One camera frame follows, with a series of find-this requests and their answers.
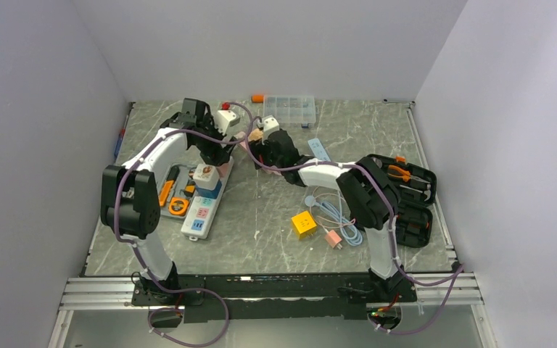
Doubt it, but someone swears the pink cube socket adapter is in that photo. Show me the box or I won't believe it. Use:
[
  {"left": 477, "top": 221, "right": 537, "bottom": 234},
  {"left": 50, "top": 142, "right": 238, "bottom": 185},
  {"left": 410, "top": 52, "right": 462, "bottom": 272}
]
[{"left": 324, "top": 230, "right": 342, "bottom": 249}]

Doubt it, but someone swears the white power strip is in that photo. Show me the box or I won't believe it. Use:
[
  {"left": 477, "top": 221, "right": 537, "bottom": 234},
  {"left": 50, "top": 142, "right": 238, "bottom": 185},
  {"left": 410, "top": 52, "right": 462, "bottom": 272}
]
[{"left": 181, "top": 157, "right": 234, "bottom": 241}]

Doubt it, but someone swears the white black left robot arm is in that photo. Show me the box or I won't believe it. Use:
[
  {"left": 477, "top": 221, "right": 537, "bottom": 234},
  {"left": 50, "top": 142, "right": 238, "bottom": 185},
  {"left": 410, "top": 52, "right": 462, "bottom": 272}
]
[{"left": 100, "top": 98, "right": 240, "bottom": 305}]

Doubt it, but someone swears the light blue power strip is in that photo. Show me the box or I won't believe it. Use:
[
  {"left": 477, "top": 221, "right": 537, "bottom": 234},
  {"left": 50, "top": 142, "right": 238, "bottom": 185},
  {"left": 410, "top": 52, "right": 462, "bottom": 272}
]
[{"left": 308, "top": 138, "right": 331, "bottom": 162}]

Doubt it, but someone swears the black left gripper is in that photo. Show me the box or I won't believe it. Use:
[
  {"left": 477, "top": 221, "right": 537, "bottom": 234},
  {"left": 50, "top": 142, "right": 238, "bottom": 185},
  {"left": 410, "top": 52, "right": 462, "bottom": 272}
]
[{"left": 194, "top": 114, "right": 237, "bottom": 165}]

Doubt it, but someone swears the clear plastic organizer box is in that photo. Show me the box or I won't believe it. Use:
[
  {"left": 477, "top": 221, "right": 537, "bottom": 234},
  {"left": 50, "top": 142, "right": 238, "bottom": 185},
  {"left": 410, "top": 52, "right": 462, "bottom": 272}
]
[{"left": 263, "top": 95, "right": 317, "bottom": 128}]

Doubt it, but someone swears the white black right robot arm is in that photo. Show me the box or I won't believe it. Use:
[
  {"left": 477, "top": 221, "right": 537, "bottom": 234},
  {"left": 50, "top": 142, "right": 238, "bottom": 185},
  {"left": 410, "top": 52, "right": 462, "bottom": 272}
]
[{"left": 247, "top": 129, "right": 401, "bottom": 301}]

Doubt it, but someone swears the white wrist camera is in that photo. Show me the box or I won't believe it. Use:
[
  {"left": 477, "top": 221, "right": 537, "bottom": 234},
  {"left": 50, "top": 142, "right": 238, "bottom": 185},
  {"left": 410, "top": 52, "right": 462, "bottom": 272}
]
[
  {"left": 213, "top": 109, "right": 240, "bottom": 138},
  {"left": 261, "top": 115, "right": 281, "bottom": 141}
]

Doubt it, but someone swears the black tool case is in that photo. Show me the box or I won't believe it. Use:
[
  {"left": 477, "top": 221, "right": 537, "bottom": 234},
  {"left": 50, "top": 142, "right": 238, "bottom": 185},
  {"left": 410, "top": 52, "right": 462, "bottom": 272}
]
[{"left": 367, "top": 154, "right": 437, "bottom": 248}]

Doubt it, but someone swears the orange tape measure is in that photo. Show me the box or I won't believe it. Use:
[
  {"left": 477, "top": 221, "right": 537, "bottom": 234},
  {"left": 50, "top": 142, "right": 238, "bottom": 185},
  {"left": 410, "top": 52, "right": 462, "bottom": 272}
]
[{"left": 168, "top": 197, "right": 189, "bottom": 216}]

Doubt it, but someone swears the grey plastic tool tray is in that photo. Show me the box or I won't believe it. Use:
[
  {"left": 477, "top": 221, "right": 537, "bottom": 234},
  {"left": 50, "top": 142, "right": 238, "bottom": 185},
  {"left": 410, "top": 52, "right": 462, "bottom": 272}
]
[{"left": 158, "top": 163, "right": 197, "bottom": 220}]

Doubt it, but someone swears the orange screwdriver at wall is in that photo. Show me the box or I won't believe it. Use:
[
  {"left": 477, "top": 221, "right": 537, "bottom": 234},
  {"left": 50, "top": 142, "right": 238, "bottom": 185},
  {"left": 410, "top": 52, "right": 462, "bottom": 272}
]
[{"left": 251, "top": 94, "right": 265, "bottom": 104}]

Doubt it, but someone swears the black aluminium base frame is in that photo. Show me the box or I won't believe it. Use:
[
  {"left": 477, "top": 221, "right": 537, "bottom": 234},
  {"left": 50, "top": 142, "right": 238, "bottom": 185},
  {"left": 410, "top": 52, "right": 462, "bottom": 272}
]
[{"left": 59, "top": 273, "right": 483, "bottom": 323}]

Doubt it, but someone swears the pink thin cable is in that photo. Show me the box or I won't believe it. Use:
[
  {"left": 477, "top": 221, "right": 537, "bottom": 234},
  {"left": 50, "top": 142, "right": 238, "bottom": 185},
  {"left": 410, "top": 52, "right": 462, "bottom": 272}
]
[{"left": 309, "top": 191, "right": 358, "bottom": 236}]

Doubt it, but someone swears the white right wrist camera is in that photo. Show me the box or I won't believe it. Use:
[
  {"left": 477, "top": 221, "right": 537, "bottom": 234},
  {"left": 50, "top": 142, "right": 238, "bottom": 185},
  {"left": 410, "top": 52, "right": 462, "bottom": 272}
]
[{"left": 261, "top": 115, "right": 281, "bottom": 141}]

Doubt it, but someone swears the white cube socket adapter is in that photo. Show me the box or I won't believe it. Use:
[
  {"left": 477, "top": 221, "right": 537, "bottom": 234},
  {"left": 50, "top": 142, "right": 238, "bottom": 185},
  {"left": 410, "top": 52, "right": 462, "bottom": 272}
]
[{"left": 192, "top": 163, "right": 220, "bottom": 191}]

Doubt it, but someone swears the blue red pen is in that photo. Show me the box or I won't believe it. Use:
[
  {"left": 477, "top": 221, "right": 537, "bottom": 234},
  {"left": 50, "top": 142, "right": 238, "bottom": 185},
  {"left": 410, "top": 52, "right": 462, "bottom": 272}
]
[{"left": 113, "top": 115, "right": 129, "bottom": 160}]

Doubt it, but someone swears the yellow cube socket adapter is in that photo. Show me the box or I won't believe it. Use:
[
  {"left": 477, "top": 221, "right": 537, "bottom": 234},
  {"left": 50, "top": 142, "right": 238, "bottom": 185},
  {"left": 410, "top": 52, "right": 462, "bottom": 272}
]
[{"left": 291, "top": 211, "right": 318, "bottom": 241}]

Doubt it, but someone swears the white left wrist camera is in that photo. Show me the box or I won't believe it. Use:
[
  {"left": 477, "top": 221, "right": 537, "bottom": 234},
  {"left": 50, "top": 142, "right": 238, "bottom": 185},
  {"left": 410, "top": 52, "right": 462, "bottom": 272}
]
[{"left": 213, "top": 109, "right": 240, "bottom": 138}]

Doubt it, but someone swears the pink power strip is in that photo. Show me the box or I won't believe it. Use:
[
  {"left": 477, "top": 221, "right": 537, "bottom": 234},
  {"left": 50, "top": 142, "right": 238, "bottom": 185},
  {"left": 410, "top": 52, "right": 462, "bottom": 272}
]
[{"left": 235, "top": 131, "right": 280, "bottom": 175}]

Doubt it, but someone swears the light blue power cable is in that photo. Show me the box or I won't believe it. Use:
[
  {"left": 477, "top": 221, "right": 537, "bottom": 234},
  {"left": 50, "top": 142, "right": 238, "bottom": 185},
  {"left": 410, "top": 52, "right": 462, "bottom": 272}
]
[{"left": 304, "top": 189, "right": 364, "bottom": 247}]

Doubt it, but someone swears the blue cube socket adapter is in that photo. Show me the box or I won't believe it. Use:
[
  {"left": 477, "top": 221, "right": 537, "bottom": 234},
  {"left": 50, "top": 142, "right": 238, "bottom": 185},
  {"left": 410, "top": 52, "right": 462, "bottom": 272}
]
[{"left": 196, "top": 181, "right": 223, "bottom": 199}]

